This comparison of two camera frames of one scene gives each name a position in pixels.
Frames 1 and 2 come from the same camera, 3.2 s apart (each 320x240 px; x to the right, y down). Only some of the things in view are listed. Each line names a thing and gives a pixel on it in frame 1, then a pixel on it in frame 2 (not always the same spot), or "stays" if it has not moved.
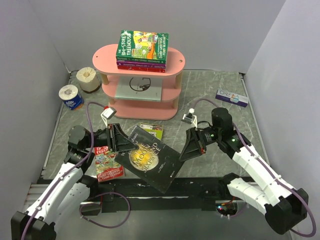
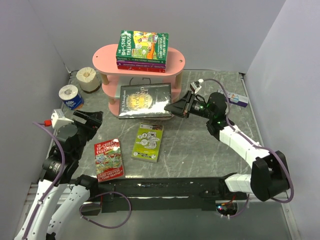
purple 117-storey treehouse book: x=140 y=64 stays
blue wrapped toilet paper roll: x=71 y=96 stays
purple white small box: x=232 y=98 stays
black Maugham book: x=155 y=161 to x=144 y=101
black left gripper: x=122 y=142 to x=96 y=118
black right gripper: x=195 y=145 to x=179 y=108
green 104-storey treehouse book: x=142 y=47 stays
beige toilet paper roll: x=88 y=80 stays
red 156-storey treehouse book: x=142 y=69 stays
